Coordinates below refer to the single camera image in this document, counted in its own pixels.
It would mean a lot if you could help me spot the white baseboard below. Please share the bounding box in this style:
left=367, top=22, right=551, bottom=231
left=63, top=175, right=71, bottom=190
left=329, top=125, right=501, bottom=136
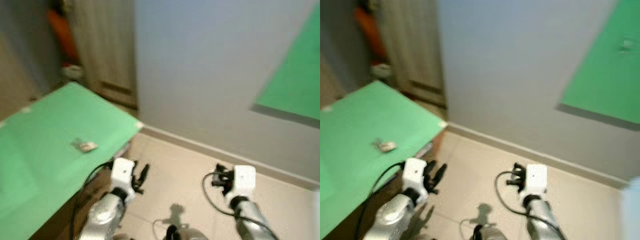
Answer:
left=446, top=123, right=632, bottom=190
left=141, top=125, right=321, bottom=192

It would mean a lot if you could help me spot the green table cover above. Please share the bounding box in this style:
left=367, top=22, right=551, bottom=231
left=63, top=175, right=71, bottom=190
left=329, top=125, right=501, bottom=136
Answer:
left=0, top=82, right=144, bottom=240
left=320, top=80, right=449, bottom=239

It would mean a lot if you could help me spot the small white round object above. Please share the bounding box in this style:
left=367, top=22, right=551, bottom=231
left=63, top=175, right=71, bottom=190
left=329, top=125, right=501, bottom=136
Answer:
left=370, top=62, right=394, bottom=80
left=62, top=64, right=84, bottom=82

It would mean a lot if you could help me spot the light wooden door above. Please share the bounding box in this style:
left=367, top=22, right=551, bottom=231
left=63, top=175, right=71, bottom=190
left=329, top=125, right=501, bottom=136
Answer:
left=69, top=0, right=139, bottom=110
left=376, top=0, right=447, bottom=109

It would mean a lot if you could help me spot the orange object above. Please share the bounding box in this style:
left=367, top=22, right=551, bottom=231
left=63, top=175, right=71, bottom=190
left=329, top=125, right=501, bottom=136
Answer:
left=47, top=7, right=81, bottom=66
left=352, top=6, right=387, bottom=64

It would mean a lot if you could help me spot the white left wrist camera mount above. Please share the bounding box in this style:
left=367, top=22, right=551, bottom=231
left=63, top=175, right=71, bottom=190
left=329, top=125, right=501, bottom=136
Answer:
left=110, top=157, right=137, bottom=194
left=402, top=157, right=428, bottom=194

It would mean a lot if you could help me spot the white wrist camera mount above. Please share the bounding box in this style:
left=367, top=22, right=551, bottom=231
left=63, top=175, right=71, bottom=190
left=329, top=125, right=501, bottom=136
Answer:
left=110, top=157, right=137, bottom=194
left=230, top=165, right=257, bottom=199
left=524, top=163, right=549, bottom=197
left=402, top=157, right=428, bottom=194

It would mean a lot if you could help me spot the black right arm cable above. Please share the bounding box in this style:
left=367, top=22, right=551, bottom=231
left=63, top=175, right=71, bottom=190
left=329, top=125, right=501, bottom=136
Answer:
left=202, top=172, right=242, bottom=219
left=494, top=171, right=533, bottom=219

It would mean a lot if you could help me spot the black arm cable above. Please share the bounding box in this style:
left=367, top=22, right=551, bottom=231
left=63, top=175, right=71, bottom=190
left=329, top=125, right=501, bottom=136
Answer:
left=366, top=161, right=406, bottom=236
left=202, top=172, right=242, bottom=219
left=69, top=160, right=115, bottom=240
left=494, top=171, right=533, bottom=219

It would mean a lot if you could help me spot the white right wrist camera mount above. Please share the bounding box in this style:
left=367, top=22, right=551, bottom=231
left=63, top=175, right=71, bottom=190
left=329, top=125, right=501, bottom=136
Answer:
left=524, top=163, right=549, bottom=197
left=230, top=165, right=257, bottom=199

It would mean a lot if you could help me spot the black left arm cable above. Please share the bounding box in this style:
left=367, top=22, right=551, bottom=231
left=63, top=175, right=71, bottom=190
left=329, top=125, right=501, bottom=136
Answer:
left=366, top=161, right=406, bottom=236
left=69, top=160, right=115, bottom=240

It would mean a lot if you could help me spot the green wall board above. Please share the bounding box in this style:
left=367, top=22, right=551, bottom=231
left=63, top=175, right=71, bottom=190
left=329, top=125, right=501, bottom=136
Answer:
left=254, top=4, right=321, bottom=122

